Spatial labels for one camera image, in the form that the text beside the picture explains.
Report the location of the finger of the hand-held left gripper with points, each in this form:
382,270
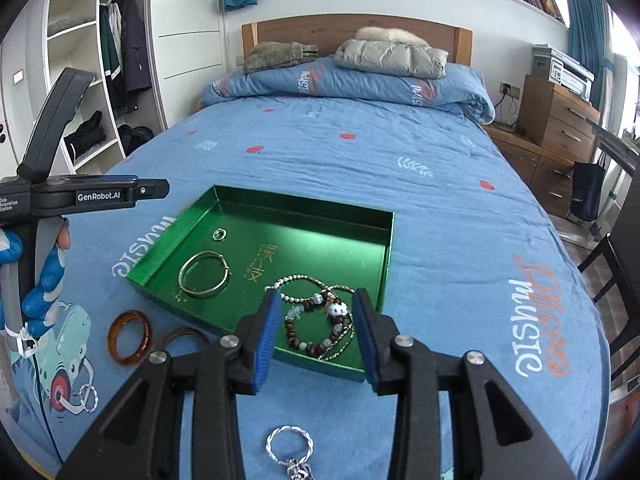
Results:
152,190

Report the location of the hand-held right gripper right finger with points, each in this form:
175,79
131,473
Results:
362,340

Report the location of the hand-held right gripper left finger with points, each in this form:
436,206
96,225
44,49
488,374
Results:
265,345

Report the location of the dark brown bangle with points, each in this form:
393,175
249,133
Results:
175,334

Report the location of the twisted silver bangle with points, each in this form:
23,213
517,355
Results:
270,442

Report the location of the green jewelry tray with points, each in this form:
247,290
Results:
300,240

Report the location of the amber bangle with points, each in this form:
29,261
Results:
114,340

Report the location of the linked silver rings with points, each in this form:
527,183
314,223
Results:
82,393

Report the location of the person's left hand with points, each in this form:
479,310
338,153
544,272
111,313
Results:
50,285

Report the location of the black bag in wardrobe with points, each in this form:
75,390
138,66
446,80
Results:
135,137

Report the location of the folded black clothes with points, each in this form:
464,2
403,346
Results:
85,132

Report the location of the plain silver bangle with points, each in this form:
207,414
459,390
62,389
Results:
181,275

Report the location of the hanging green garment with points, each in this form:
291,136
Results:
109,55

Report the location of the hanging dark jacket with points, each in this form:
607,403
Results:
134,45

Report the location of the white wardrobe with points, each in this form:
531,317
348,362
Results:
185,35

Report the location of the folded grey cloth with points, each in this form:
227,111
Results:
70,25

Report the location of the olive knit sweater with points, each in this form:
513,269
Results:
275,55

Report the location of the wooden headboard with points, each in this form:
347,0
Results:
300,30

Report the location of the folded blue duvet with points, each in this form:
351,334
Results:
350,85

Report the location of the low wooden nightstand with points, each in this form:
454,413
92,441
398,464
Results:
530,160

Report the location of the dark grey chair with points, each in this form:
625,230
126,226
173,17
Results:
607,255

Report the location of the black tote bag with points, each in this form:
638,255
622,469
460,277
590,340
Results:
587,190

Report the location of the grey puffer jacket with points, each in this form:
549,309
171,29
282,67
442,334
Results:
390,57

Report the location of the wooden drawer chest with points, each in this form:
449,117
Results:
555,115

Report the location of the glass desk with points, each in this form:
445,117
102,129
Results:
615,142

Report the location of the white printer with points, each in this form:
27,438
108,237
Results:
562,67

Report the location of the long teal curtain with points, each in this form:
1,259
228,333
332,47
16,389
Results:
585,35

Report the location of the wall light switch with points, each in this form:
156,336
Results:
18,76

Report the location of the wall outlet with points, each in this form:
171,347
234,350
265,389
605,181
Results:
511,89

